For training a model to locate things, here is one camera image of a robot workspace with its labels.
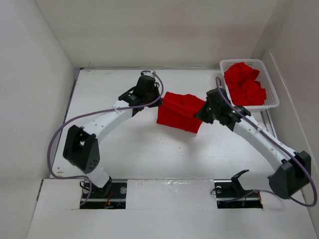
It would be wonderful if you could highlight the red t shirt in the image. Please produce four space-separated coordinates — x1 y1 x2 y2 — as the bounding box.
157 92 205 133

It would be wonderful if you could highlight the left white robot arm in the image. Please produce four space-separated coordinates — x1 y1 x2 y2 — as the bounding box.
63 71 163 198

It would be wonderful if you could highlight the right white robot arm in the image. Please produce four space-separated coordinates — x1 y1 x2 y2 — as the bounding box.
195 88 315 199

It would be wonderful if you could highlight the red shirts pile in basket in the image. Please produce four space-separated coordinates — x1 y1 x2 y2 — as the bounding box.
224 62 267 106

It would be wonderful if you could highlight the white plastic basket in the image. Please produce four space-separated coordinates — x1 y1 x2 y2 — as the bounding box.
220 59 280 111

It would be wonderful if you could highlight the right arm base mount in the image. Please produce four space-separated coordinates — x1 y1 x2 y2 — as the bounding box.
210 170 263 209

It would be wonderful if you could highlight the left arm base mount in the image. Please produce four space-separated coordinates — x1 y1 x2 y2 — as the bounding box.
79 179 128 210

